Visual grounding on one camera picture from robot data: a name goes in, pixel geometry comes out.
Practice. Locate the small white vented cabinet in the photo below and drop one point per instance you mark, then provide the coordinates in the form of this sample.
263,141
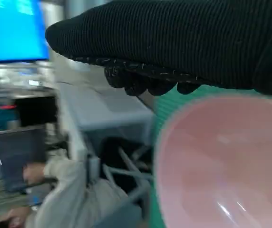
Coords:
102,111

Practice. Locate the person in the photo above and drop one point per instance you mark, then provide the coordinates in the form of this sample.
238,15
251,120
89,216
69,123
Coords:
64,202

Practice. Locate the blue lit monitor screen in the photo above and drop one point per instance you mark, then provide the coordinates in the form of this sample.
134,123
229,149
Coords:
12,31

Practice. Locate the green cutting mat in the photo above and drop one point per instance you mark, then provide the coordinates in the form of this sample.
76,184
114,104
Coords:
167,104

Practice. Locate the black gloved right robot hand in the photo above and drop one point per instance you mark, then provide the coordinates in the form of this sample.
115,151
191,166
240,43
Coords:
174,40

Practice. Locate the pink bowl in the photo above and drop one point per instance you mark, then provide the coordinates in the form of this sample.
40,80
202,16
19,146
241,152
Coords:
221,166

